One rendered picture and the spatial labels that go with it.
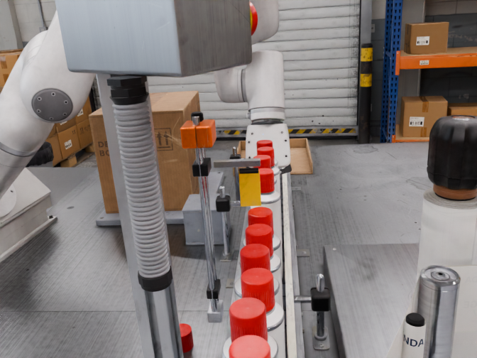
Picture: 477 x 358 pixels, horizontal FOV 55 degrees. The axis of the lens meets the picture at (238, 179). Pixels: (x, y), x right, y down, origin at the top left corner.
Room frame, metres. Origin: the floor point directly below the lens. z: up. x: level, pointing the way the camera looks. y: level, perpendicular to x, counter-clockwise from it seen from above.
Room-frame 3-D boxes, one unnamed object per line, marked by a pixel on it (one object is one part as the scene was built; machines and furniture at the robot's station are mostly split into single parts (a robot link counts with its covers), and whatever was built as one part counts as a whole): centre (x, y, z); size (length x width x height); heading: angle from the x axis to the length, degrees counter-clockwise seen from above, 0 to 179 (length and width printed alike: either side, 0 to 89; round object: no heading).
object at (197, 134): (0.60, 0.02, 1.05); 0.10 x 0.04 x 0.33; 84
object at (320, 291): (0.60, -0.12, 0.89); 0.03 x 0.03 x 0.12; 84
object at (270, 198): (0.71, -0.04, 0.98); 0.05 x 0.05 x 0.20
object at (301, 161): (1.55, -0.13, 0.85); 0.30 x 0.26 x 0.04; 174
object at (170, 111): (1.27, 0.23, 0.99); 0.30 x 0.24 x 0.27; 176
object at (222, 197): (0.89, 0.01, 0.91); 0.07 x 0.03 x 0.16; 84
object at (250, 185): (0.61, -0.02, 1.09); 0.03 x 0.01 x 0.06; 84
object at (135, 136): (0.40, 0.09, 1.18); 0.04 x 0.04 x 0.21
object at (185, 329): (0.61, 0.11, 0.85); 0.03 x 0.03 x 0.03
